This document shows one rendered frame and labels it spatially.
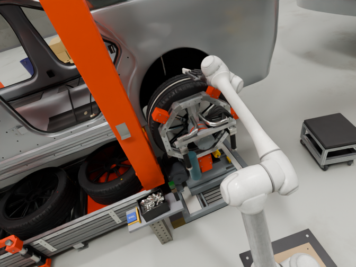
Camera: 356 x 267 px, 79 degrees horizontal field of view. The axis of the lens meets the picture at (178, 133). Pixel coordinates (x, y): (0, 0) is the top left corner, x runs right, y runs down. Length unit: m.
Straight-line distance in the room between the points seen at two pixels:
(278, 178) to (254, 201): 0.13
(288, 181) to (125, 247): 1.64
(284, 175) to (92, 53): 1.01
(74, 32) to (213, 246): 1.77
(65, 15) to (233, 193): 1.02
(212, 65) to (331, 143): 1.49
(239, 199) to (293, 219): 1.25
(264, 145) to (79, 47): 0.95
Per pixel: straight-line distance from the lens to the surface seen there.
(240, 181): 0.93
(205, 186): 2.11
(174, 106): 1.43
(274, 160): 1.00
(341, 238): 2.17
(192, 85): 1.50
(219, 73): 1.08
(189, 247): 2.05
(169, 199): 1.75
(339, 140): 2.32
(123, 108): 1.28
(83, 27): 1.14
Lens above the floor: 1.88
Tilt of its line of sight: 39 degrees down
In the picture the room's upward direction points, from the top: 17 degrees counter-clockwise
